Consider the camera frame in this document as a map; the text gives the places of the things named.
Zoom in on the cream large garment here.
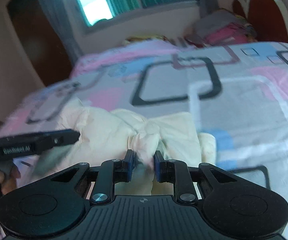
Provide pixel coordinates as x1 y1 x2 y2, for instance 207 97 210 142
18 99 217 196

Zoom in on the magenta folded clothes pile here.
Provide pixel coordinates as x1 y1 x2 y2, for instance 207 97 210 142
185 22 257 48

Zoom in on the person left hand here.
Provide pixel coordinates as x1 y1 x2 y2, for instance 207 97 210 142
0 165 21 194

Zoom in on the patterned bed sheet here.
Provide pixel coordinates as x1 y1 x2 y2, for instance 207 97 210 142
0 42 288 239

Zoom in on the pink purple blanket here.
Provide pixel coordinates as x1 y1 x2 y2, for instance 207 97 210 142
69 39 182 78

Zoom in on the dark wooden door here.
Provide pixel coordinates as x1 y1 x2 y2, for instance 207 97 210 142
7 0 72 86

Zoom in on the grey left curtain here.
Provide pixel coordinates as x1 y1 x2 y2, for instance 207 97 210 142
38 0 83 65

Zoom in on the yellow patterned cloth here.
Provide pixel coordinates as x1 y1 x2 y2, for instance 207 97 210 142
122 35 169 46

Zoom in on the red white headboard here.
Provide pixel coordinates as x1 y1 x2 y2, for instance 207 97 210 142
232 0 288 43

